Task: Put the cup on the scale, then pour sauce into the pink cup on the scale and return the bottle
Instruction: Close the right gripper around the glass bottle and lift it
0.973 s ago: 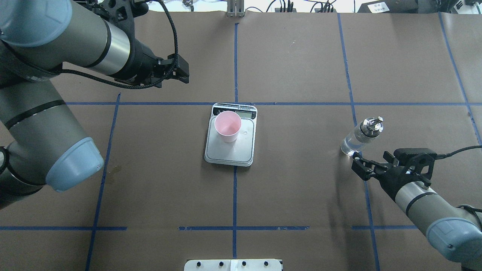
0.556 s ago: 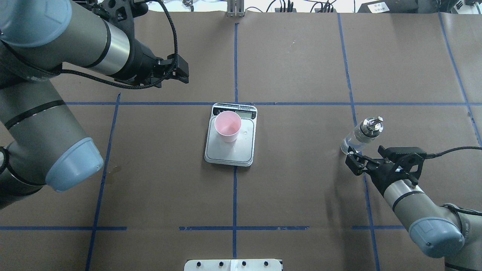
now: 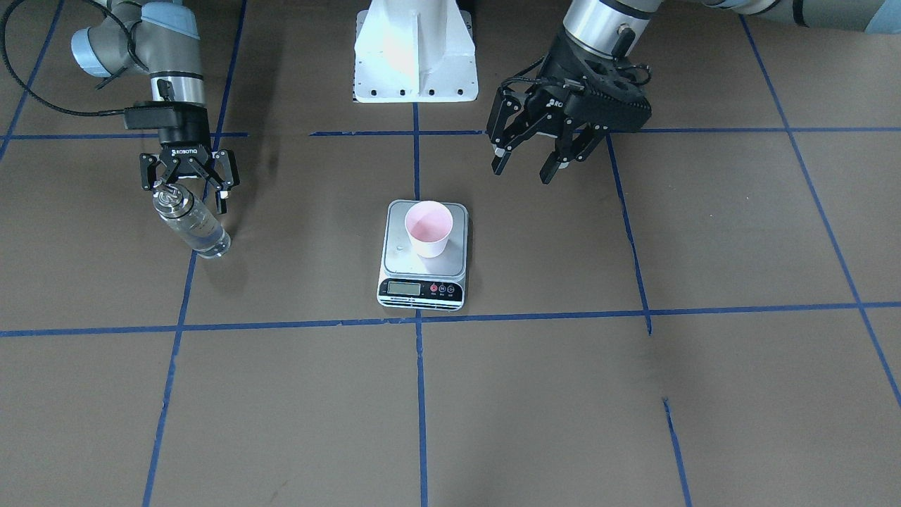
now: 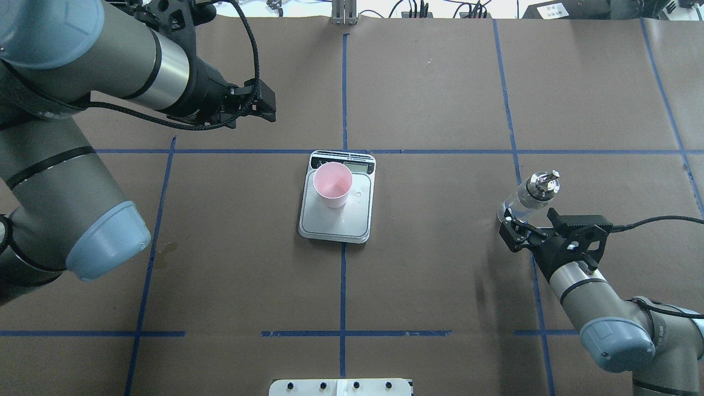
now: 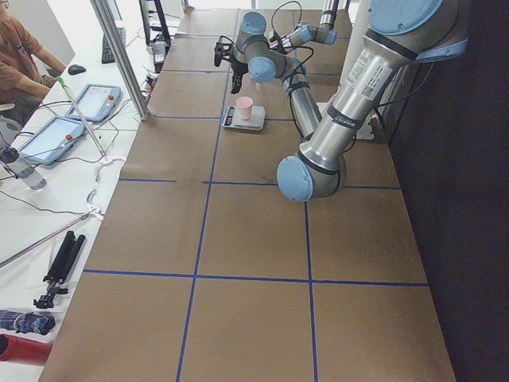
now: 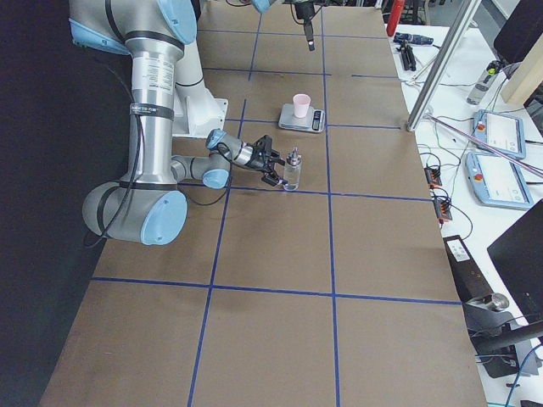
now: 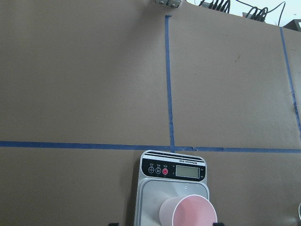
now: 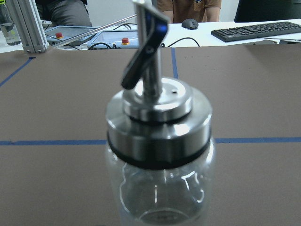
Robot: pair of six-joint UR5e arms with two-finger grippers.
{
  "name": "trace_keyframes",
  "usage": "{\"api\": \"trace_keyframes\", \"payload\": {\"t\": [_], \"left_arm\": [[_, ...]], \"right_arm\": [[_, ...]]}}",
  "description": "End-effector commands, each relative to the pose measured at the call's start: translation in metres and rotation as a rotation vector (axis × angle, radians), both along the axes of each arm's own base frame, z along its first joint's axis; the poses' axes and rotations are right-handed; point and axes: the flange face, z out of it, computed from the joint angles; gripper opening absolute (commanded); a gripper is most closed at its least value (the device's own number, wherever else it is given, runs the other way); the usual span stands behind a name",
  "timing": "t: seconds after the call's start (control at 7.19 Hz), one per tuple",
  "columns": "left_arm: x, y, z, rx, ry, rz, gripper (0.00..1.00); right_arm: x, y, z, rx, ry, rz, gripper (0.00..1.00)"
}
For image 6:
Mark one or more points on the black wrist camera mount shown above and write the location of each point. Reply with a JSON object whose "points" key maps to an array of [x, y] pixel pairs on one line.
{"points": [[263, 148]]}

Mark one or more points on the silver digital kitchen scale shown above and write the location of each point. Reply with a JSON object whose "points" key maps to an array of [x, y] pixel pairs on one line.
{"points": [[313, 122]]}

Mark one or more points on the brown paper table mat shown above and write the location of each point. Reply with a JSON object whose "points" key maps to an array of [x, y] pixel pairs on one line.
{"points": [[337, 294]]}

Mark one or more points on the near teach pendant tablet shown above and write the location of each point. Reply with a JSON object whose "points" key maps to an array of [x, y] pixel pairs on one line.
{"points": [[497, 182]]}

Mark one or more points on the teach pendant tablet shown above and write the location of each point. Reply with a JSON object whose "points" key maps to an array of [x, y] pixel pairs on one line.
{"points": [[497, 182], [502, 131]]}

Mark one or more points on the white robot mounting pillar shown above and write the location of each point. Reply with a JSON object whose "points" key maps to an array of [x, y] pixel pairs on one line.
{"points": [[197, 112]]}

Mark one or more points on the black monitor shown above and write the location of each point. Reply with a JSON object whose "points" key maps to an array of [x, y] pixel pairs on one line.
{"points": [[517, 257]]}

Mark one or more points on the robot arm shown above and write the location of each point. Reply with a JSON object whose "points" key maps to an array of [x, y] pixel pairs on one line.
{"points": [[146, 205], [263, 5]]}

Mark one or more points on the clear glass sauce dispenser bottle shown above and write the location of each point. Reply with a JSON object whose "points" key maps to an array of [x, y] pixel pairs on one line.
{"points": [[292, 170]]}

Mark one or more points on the aluminium frame post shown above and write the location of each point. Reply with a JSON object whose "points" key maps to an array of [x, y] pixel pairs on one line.
{"points": [[451, 42]]}

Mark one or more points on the black folded tripod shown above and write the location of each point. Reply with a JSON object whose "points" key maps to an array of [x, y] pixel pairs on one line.
{"points": [[407, 56]]}

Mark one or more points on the far teach pendant tablet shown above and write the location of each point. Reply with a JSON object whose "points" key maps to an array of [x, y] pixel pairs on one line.
{"points": [[502, 131]]}

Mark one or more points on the orange black connector block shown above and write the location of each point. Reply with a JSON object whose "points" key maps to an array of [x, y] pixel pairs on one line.
{"points": [[440, 197]]}

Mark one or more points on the blue folded umbrella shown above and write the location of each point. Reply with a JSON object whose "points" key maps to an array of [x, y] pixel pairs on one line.
{"points": [[413, 39]]}

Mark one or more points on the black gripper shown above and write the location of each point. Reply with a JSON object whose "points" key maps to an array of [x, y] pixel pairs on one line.
{"points": [[304, 13], [255, 160]]}

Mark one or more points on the red cylinder bottle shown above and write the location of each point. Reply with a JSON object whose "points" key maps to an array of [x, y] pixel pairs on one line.
{"points": [[394, 17]]}

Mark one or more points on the thin metal rod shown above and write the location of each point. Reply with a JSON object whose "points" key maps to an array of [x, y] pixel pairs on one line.
{"points": [[530, 168]]}

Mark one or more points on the pink plastic cup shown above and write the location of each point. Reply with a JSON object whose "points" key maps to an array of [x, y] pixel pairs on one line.
{"points": [[301, 103]]}

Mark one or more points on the black power box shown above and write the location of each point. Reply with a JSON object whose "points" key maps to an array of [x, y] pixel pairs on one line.
{"points": [[469, 280]]}

